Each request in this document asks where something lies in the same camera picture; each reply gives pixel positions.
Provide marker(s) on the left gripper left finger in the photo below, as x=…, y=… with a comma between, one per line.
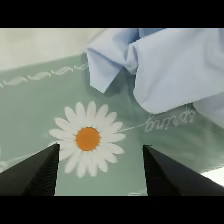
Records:
x=36, y=176

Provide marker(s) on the light blue shirt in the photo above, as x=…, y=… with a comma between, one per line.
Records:
x=173, y=66

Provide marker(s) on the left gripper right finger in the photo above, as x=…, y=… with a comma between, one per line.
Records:
x=170, y=176

